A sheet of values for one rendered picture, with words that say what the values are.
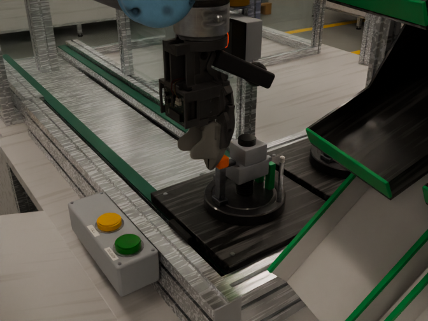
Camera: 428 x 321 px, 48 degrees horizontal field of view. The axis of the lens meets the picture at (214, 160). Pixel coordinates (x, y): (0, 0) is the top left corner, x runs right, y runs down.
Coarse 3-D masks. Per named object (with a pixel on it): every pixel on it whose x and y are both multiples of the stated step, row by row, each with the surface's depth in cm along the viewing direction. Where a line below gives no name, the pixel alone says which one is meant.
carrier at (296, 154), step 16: (304, 144) 104; (272, 160) 97; (288, 160) 97; (304, 160) 97; (320, 160) 93; (288, 176) 94; (304, 176) 92; (320, 176) 92; (336, 176) 92; (320, 192) 88
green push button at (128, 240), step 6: (126, 234) 76; (132, 234) 76; (120, 240) 75; (126, 240) 75; (132, 240) 75; (138, 240) 75; (120, 246) 73; (126, 246) 73; (132, 246) 73; (138, 246) 74; (120, 252) 74; (126, 252) 73; (132, 252) 74
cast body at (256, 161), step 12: (240, 144) 78; (252, 144) 78; (264, 144) 79; (240, 156) 78; (252, 156) 78; (264, 156) 79; (228, 168) 80; (240, 168) 78; (252, 168) 79; (264, 168) 81; (240, 180) 78
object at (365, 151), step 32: (416, 32) 55; (384, 64) 55; (416, 64) 57; (384, 96) 57; (416, 96) 55; (320, 128) 55; (352, 128) 55; (384, 128) 53; (416, 128) 51; (352, 160) 48; (384, 160) 49; (416, 160) 45; (384, 192) 46
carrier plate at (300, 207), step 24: (168, 192) 87; (192, 192) 87; (288, 192) 87; (168, 216) 83; (192, 216) 81; (288, 216) 81; (312, 216) 81; (192, 240) 78; (216, 240) 75; (240, 240) 75; (264, 240) 75; (288, 240) 76; (240, 264) 71
